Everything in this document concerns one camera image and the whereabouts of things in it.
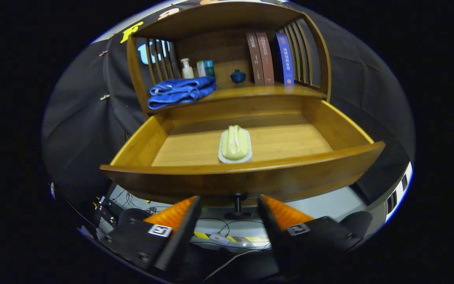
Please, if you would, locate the reddish brown book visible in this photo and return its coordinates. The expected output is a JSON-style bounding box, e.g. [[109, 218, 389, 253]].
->
[[256, 32, 275, 86]]

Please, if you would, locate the white slotted unit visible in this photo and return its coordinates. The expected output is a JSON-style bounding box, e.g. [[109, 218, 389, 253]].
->
[[385, 162, 413, 223]]

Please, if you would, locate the wooden countertop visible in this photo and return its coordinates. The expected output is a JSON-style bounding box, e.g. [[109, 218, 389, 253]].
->
[[148, 83, 328, 115]]

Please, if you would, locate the wooden cabinet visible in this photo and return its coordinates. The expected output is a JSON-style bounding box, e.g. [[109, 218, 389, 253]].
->
[[127, 1, 332, 119]]

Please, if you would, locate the blue book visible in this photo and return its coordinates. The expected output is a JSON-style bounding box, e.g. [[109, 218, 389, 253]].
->
[[275, 33, 295, 86]]

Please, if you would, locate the white pump bottle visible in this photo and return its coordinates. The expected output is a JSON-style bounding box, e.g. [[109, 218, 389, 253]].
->
[[180, 58, 195, 79]]

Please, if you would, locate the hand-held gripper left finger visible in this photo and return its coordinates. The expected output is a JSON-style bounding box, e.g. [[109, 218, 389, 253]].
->
[[101, 196, 202, 273]]

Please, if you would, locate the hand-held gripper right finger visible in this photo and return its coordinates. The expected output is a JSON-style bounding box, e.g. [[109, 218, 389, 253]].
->
[[257, 194, 372, 273]]

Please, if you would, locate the yellow black striped tape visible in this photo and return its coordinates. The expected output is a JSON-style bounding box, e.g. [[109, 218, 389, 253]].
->
[[194, 231, 269, 243]]

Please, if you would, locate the dark brown book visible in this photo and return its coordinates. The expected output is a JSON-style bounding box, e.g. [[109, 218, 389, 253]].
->
[[246, 32, 265, 86]]

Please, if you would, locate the green handled scrub brush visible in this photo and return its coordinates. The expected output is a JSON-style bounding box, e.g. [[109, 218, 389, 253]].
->
[[218, 125, 253, 164]]

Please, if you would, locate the folded blue towel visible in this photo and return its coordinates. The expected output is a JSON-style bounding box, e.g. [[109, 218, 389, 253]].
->
[[147, 77, 217, 110]]

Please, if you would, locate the wooden drawer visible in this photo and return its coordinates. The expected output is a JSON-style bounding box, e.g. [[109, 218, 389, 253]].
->
[[100, 97, 386, 220]]

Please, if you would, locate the black floor cable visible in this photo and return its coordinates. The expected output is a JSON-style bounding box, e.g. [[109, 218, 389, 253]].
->
[[195, 217, 271, 253]]

